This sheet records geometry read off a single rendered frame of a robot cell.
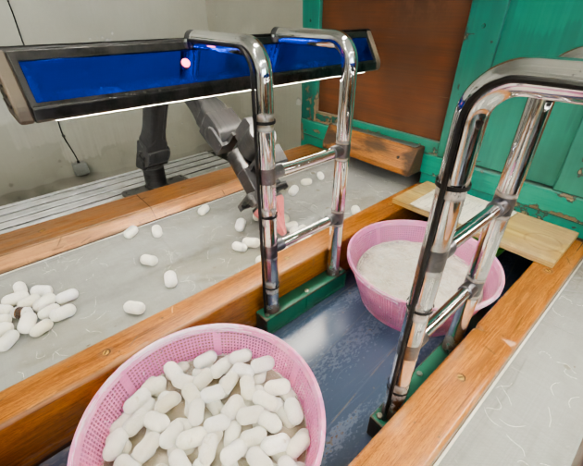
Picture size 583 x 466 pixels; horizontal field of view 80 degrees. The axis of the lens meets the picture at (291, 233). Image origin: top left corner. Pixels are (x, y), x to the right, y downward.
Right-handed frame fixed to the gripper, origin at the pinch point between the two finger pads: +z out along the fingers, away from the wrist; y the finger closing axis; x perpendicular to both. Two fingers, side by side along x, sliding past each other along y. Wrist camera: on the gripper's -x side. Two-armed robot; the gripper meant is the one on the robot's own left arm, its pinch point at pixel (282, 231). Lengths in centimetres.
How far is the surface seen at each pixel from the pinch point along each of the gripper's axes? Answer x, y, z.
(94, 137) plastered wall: 169, 16, -136
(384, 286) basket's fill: -13.4, 4.5, 18.6
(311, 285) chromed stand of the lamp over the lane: -5.7, -4.0, 12.3
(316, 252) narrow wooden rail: -8.2, -1.0, 7.6
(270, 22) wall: 74, 114, -129
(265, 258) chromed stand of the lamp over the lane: -14.2, -14.4, 4.8
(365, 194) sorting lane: 1.9, 29.1, 0.0
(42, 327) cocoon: 2.4, -43.1, -2.1
